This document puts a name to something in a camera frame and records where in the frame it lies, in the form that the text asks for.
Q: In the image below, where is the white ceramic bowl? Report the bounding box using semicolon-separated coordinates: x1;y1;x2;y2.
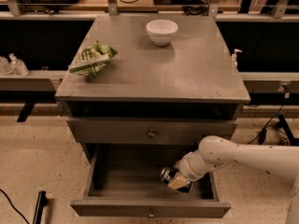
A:
146;20;178;46

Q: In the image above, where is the clear sanitizer bottle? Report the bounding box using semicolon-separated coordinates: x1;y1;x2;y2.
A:
9;53;29;77

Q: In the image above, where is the clear plastic bottle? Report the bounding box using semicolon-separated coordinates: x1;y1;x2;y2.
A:
0;56;13;75

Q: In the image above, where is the black table leg right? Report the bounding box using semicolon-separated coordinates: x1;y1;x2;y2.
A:
278;115;299;147

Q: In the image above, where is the closed grey top drawer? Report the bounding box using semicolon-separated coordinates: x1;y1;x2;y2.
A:
67;118;237;145

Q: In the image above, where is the blue pepsi can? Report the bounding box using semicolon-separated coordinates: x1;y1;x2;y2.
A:
161;167;192;193

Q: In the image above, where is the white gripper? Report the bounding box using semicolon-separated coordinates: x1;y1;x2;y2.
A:
167;150;214;189

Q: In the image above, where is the black floor cable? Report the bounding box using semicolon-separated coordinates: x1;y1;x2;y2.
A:
0;188;31;224
247;91;292;147

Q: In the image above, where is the green chip bag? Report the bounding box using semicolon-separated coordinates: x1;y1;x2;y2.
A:
69;41;118;80

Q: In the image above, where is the black metal leg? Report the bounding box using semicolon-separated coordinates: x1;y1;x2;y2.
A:
33;190;48;224

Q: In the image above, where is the open grey middle drawer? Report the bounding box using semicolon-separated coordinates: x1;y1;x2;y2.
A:
71;144;231;218

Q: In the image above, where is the grey wooden drawer cabinet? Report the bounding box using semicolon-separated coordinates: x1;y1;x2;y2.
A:
54;14;251;163

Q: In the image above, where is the black floor cable right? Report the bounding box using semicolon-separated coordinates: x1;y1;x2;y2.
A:
247;91;292;147

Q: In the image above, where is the white pump bottle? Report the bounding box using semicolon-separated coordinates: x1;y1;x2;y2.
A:
231;49;243;67

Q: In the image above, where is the black floor cable left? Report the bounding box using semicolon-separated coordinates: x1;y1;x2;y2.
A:
0;188;31;224

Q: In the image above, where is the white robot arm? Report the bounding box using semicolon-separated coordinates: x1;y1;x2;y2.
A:
167;135;299;224

